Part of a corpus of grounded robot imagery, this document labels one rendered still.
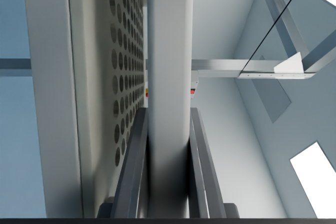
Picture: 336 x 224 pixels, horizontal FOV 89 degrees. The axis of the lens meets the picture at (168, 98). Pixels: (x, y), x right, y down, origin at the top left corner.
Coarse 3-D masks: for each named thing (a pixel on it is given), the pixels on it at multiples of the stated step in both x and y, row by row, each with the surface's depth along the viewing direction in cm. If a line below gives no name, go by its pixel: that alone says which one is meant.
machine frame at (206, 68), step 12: (276, 0) 98; (276, 12) 96; (0, 60) 76; (12, 60) 76; (24, 60) 76; (192, 60) 78; (204, 60) 78; (216, 60) 78; (228, 60) 78; (240, 60) 78; (0, 72) 76; (12, 72) 76; (24, 72) 76; (204, 72) 77; (216, 72) 77; (228, 72) 77
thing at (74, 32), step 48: (48, 0) 7; (96, 0) 8; (48, 48) 7; (96, 48) 9; (144, 48) 30; (48, 96) 8; (96, 96) 9; (144, 96) 30; (48, 144) 8; (96, 144) 9; (48, 192) 8; (96, 192) 9
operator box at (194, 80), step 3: (192, 72) 75; (195, 72) 75; (192, 75) 74; (195, 75) 74; (192, 78) 73; (195, 78) 73; (147, 81) 72; (192, 81) 73; (195, 81) 73; (147, 84) 75; (192, 84) 75; (195, 84) 75; (147, 87) 77; (192, 87) 77; (195, 87) 77; (192, 96) 86
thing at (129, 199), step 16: (144, 112) 10; (144, 128) 9; (128, 144) 8; (144, 144) 8; (128, 160) 7; (144, 160) 7; (128, 176) 6; (144, 176) 7; (128, 192) 6; (144, 192) 7; (112, 208) 6; (128, 208) 6; (144, 208) 7
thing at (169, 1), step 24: (168, 0) 7; (192, 0) 7; (168, 24) 7; (168, 48) 7; (168, 72) 8; (168, 96) 8; (168, 120) 8; (168, 144) 8; (168, 168) 8; (168, 192) 8; (168, 216) 8
